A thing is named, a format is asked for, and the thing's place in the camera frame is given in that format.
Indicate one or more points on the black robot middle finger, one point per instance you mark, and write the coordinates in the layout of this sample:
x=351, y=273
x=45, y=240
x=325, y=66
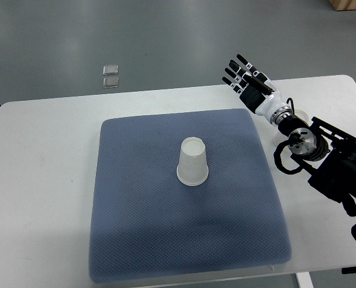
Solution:
x=235, y=68

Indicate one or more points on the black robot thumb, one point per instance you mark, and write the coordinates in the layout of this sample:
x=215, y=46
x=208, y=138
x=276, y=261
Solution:
x=257, y=84

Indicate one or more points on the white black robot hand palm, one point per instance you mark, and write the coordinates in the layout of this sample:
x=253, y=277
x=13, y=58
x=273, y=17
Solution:
x=261, y=104

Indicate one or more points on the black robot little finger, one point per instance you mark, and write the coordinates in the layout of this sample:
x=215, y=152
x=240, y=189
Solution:
x=234, y=86

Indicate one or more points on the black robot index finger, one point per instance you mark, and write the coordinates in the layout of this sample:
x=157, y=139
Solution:
x=248, y=67

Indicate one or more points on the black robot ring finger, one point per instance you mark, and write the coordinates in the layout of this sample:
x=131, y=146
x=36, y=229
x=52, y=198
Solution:
x=235, y=78

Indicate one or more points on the white paper cup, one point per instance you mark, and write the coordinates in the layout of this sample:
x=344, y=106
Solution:
x=192, y=169
x=279, y=137

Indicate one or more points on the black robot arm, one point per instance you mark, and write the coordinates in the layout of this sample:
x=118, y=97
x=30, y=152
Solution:
x=327, y=153

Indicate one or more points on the white paper cup on mat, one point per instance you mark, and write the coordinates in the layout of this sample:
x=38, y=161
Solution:
x=192, y=169

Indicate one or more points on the wooden box corner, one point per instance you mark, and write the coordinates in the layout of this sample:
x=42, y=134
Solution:
x=343, y=5

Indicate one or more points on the upper metal floor plate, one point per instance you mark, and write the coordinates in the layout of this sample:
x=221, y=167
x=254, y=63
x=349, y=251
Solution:
x=110, y=69

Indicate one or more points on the blue-grey mesh cushion mat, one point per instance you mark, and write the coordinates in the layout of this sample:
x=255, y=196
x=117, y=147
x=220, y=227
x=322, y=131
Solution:
x=146, y=223

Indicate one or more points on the white table leg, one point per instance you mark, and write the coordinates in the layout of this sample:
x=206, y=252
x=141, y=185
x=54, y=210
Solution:
x=304, y=280

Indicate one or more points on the black table control panel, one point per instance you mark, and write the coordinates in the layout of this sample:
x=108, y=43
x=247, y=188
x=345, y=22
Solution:
x=349, y=270

